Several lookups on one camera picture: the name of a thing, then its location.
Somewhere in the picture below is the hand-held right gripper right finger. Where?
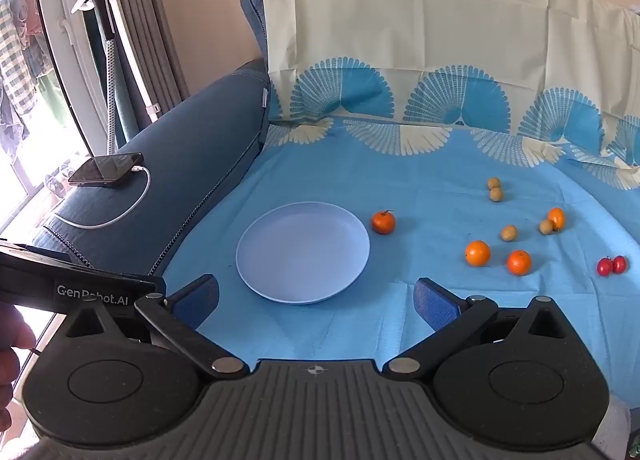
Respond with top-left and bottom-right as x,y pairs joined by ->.
382,277 -> 583,381

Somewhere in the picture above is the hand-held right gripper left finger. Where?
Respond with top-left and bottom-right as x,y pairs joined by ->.
50,274 -> 251,382

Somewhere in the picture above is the orange mandarin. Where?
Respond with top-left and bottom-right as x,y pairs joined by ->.
507,249 -> 532,276
465,240 -> 492,268
371,210 -> 397,236

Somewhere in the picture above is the light blue plate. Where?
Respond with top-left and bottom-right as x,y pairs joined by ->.
236,201 -> 371,305

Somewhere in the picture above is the person's left hand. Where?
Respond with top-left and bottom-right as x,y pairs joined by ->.
0,297 -> 37,433

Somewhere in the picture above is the black smartphone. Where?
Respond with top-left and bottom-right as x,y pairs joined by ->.
68,152 -> 145,187

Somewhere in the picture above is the blue and cream printed sheet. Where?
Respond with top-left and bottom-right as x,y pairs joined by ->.
162,0 -> 640,408

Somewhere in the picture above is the hanging plaid shirt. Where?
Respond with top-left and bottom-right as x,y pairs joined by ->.
0,0 -> 40,116

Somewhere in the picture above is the grey curtain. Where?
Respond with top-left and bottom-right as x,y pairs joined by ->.
85,0 -> 192,151

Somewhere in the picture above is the white charging cable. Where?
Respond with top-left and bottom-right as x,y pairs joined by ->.
54,165 -> 152,230

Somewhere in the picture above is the white window frame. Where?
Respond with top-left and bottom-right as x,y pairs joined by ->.
27,0 -> 117,156

